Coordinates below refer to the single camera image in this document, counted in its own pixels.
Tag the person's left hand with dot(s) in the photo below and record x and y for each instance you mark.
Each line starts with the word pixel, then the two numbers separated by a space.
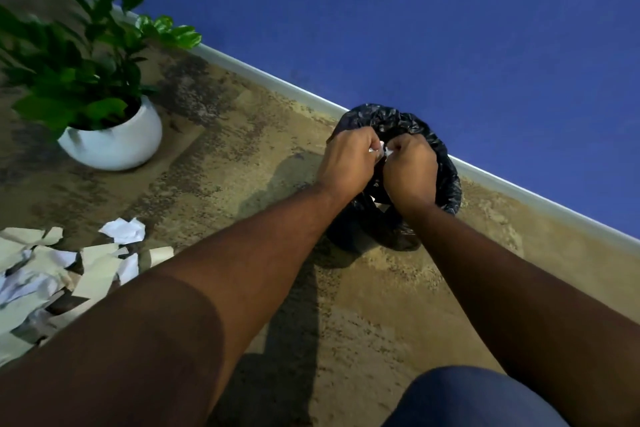
pixel 347 161

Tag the person's right hand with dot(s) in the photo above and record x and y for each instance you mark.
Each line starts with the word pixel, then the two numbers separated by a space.
pixel 412 171

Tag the small bunch of paper scraps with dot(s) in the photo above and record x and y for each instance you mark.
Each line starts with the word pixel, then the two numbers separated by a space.
pixel 382 149

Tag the black bin with liner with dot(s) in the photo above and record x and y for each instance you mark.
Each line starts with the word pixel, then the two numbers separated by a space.
pixel 360 226

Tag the green potted plant white pot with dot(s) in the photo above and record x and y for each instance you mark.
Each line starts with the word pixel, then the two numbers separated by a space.
pixel 115 146

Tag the pile of torn paper scraps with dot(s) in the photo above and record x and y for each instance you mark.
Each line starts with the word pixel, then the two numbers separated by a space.
pixel 97 266

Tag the person's right forearm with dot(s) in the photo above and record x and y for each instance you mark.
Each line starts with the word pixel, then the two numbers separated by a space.
pixel 475 271

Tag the person's left forearm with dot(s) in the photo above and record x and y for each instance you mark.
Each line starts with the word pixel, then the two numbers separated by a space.
pixel 250 251

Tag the white baseboard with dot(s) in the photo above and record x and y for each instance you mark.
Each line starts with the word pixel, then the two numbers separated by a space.
pixel 250 72

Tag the blue shorts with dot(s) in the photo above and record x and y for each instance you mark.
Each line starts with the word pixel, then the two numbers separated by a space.
pixel 465 401

